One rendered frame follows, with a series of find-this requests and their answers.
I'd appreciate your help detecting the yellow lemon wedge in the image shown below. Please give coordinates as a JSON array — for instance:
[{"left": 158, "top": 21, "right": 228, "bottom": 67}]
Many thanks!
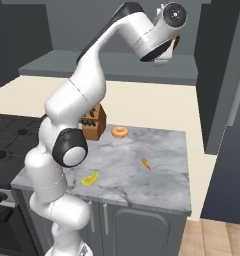
[{"left": 80, "top": 170, "right": 100, "bottom": 187}]

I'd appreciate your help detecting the glazed brown donut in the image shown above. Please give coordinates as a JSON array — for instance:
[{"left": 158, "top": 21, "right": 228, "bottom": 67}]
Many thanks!
[{"left": 111, "top": 125, "right": 129, "bottom": 140}]

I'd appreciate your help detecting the black stove range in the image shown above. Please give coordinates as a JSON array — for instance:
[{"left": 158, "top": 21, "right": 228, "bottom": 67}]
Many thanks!
[{"left": 0, "top": 112, "right": 48, "bottom": 256}]

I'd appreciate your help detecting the silver cupboard door handle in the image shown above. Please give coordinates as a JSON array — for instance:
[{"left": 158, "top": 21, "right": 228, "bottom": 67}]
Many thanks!
[
  {"left": 87, "top": 199, "right": 96, "bottom": 233},
  {"left": 102, "top": 202, "right": 110, "bottom": 236}
]

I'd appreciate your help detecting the brown knife block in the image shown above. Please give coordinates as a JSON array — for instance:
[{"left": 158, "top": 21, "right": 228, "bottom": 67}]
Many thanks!
[{"left": 80, "top": 103, "right": 108, "bottom": 142}]

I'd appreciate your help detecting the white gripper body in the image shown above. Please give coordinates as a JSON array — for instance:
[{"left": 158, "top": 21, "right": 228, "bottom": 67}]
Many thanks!
[{"left": 152, "top": 39, "right": 176, "bottom": 67}]

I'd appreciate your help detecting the grey cupboard door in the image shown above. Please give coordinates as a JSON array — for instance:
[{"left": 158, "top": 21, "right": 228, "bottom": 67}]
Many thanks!
[
  {"left": 79, "top": 199, "right": 101, "bottom": 256},
  {"left": 98, "top": 201, "right": 188, "bottom": 256}
]

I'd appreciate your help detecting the dark grey tall cupboard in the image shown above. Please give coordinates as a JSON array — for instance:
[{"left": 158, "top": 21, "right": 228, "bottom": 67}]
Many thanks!
[{"left": 194, "top": 0, "right": 240, "bottom": 156}]

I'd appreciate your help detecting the black stove knob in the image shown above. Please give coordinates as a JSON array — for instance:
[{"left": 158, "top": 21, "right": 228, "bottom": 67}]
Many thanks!
[{"left": 0, "top": 191, "right": 9, "bottom": 205}]

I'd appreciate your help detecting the dark grey wall cupboard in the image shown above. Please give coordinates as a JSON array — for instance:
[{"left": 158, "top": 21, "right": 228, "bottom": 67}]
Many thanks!
[{"left": 0, "top": 0, "right": 54, "bottom": 93}]

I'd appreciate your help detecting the small brown object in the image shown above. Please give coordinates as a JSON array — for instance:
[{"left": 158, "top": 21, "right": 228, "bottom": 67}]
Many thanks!
[{"left": 172, "top": 35, "right": 181, "bottom": 52}]

